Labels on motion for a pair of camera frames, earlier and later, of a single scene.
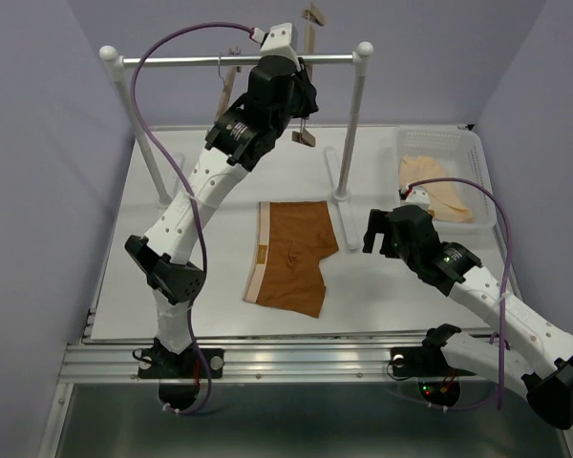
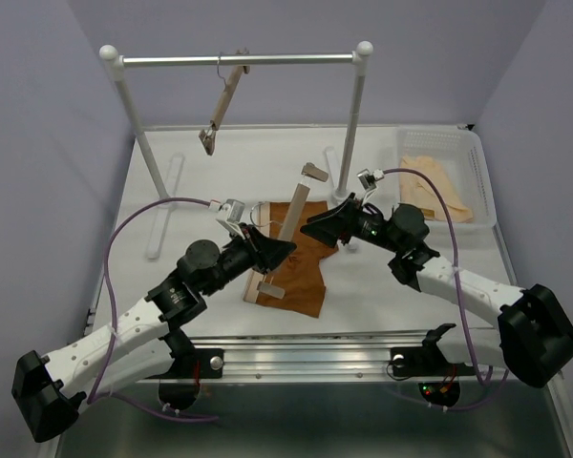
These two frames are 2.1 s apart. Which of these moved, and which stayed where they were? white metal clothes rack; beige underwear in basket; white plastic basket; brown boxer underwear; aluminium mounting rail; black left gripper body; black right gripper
Moved: black right gripper; black left gripper body
Stayed: aluminium mounting rail; brown boxer underwear; white plastic basket; white metal clothes rack; beige underwear in basket
